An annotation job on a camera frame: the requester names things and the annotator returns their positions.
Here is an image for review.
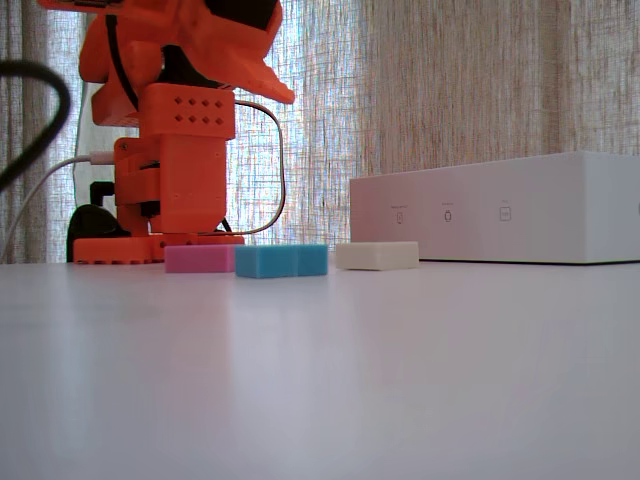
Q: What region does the white usb cable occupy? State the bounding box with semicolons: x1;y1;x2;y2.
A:
0;153;117;265

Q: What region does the orange robot base plate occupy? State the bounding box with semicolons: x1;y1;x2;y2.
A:
72;232;246;265

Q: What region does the orange gripper black servo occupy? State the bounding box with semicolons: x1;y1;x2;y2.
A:
164;0;297;105

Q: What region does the blue foam cuboid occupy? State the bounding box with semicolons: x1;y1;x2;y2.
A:
234;243;330;279

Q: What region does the pink foam cuboid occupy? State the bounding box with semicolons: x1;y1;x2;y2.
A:
164;244;237;274

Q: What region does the cream foam cuboid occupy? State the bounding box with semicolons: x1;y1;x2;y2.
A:
334;241;420;272

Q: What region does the black table clamp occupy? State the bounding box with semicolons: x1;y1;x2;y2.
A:
66;180;132;265

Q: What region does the white cardboard bin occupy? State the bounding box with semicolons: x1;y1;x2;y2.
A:
348;151;640;266

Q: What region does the black sleeved camera cable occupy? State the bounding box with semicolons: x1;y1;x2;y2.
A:
104;13;140;109

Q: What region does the red white black servo cable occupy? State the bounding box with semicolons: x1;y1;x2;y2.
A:
219;99;288;236

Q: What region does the beige woven curtain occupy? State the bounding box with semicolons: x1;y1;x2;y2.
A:
0;0;640;265

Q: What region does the thick black cable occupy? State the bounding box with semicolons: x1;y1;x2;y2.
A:
0;59;72;191

